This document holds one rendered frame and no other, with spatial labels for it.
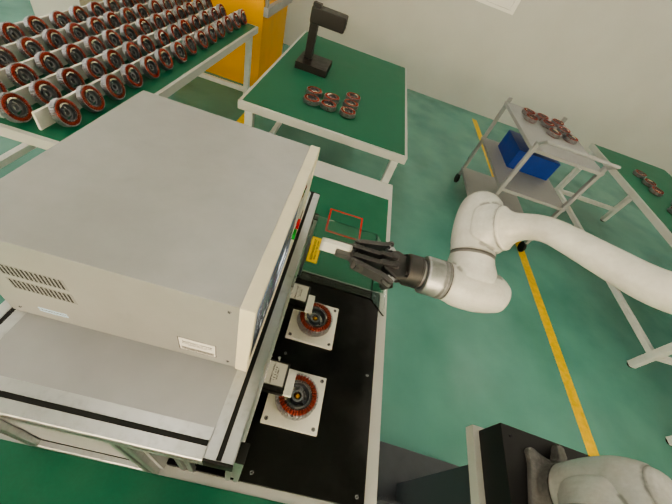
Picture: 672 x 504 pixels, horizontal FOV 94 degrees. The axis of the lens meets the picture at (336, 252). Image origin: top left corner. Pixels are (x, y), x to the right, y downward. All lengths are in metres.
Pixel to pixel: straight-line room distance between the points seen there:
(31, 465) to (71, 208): 0.63
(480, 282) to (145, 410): 0.66
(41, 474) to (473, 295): 0.99
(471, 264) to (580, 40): 5.65
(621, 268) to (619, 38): 5.87
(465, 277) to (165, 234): 0.58
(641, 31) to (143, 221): 6.45
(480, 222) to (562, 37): 5.47
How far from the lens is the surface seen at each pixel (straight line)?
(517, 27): 5.93
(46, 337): 0.69
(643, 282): 0.69
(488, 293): 0.76
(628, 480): 0.98
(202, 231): 0.50
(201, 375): 0.60
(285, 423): 0.93
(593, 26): 6.27
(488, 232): 0.77
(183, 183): 0.58
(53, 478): 1.00
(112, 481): 0.97
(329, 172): 1.71
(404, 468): 1.86
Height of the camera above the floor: 1.68
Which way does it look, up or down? 46 degrees down
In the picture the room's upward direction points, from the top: 23 degrees clockwise
